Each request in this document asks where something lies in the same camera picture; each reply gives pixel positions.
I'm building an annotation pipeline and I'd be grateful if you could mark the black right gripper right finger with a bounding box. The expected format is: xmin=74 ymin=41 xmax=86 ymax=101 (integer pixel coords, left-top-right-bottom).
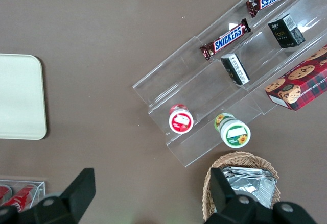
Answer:
xmin=204 ymin=167 xmax=317 ymax=224

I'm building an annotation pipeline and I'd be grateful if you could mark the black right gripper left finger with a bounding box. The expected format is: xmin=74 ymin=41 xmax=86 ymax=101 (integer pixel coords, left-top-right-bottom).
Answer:
xmin=0 ymin=167 xmax=97 ymax=224

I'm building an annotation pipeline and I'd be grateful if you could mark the silver foil tray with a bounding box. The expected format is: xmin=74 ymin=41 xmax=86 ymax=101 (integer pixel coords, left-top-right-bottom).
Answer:
xmin=221 ymin=166 xmax=278 ymax=209

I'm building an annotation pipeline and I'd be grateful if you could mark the light wicker basket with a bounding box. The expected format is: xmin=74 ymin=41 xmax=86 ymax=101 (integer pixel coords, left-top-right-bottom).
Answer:
xmin=202 ymin=151 xmax=281 ymax=222

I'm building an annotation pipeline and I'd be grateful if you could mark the cream rectangular tray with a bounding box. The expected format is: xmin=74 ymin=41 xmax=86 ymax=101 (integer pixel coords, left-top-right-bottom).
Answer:
xmin=0 ymin=54 xmax=48 ymax=140

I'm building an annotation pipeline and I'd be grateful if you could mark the clear acrylic bottle rack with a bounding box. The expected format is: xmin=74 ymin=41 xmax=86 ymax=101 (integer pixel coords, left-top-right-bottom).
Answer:
xmin=0 ymin=179 xmax=46 ymax=213

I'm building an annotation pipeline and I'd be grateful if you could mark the green-lidded sunflower jar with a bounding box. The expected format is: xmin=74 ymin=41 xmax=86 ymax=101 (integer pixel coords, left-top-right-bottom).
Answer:
xmin=214 ymin=113 xmax=251 ymax=149

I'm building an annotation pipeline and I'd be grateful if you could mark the red-lidded jar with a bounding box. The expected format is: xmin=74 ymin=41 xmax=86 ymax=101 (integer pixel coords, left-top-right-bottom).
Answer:
xmin=168 ymin=103 xmax=194 ymax=135

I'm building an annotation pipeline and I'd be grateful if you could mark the small black box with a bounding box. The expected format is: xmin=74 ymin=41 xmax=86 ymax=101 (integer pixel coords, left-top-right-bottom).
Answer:
xmin=220 ymin=53 xmax=250 ymax=86
xmin=267 ymin=13 xmax=306 ymax=49

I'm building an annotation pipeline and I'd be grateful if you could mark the red plaid cookie box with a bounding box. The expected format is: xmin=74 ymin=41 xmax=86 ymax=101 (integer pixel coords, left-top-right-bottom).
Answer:
xmin=264 ymin=44 xmax=327 ymax=111

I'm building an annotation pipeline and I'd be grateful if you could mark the clear acrylic stepped display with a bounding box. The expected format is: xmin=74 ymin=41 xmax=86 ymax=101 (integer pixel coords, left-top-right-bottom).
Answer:
xmin=132 ymin=0 xmax=327 ymax=168

